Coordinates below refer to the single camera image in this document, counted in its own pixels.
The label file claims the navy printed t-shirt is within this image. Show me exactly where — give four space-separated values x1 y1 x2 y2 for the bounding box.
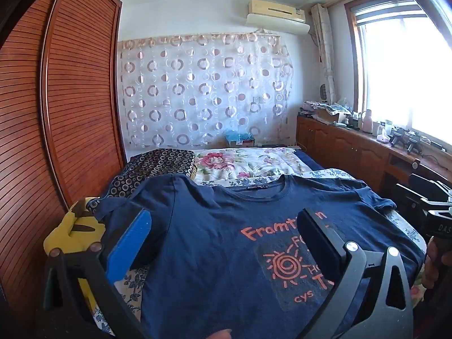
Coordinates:
94 174 426 339

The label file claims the wall air conditioner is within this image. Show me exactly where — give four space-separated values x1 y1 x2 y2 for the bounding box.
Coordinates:
247 0 311 36

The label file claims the pink floral quilt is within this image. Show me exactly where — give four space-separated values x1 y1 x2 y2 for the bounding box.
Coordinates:
194 147 315 186

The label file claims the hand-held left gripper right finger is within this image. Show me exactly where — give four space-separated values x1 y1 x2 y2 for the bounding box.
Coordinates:
297 209 414 339

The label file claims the blue plastic bag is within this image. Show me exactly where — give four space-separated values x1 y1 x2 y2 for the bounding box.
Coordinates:
225 129 255 142

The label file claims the wooden-framed window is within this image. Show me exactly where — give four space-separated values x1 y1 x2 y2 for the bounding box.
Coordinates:
346 0 452 145

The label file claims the circle-patterned wall curtain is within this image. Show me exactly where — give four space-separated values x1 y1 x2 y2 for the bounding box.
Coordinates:
118 32 295 149

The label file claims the blue floral bed sheet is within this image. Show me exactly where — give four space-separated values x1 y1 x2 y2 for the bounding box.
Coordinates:
92 168 429 339

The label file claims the beige window curtain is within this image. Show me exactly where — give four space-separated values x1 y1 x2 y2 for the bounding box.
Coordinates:
311 3 336 105

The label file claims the cardboard box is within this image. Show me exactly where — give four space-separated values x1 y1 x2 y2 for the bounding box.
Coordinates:
316 108 350 125

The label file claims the person's left hand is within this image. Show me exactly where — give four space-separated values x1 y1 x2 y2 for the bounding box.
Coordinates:
202 329 233 339

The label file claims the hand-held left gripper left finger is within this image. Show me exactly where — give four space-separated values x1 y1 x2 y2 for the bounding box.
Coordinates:
42 208 153 339

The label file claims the long wooden cabinet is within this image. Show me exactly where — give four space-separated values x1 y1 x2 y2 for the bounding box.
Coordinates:
297 115 452 198

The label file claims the person's right hand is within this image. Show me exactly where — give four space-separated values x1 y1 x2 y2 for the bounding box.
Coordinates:
423 239 439 290

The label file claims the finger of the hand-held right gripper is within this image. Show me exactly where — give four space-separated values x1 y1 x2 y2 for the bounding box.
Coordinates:
410 174 452 202
395 184 428 216

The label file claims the wooden slatted wardrobe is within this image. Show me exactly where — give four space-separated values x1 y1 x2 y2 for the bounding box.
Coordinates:
0 0 128 325

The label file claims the yellow plush toy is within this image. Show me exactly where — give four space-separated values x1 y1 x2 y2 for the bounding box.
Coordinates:
44 198 107 313

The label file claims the white bottle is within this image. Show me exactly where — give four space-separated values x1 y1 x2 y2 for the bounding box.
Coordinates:
362 109 375 135

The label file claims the dark blue blanket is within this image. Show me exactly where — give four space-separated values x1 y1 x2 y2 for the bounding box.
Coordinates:
295 148 325 172

